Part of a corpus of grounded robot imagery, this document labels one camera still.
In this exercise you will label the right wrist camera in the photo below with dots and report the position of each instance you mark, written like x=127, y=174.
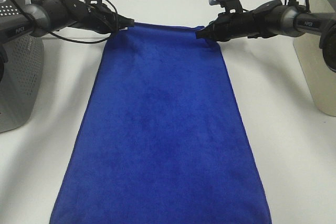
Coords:
x=229, y=6

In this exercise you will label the beige plastic bin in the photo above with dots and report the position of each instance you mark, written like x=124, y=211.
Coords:
x=319, y=78

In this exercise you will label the blue microfibre towel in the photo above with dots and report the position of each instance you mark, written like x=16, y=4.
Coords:
x=162, y=139

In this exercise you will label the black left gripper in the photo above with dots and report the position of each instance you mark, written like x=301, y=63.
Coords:
x=96, y=17

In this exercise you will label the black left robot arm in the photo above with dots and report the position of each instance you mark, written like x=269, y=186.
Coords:
x=42, y=17

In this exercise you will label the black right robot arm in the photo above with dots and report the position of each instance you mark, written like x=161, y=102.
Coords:
x=272, y=19

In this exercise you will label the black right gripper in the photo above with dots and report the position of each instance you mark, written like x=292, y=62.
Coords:
x=230, y=26

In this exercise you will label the grey perforated plastic basket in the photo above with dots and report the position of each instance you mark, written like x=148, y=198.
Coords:
x=22, y=75

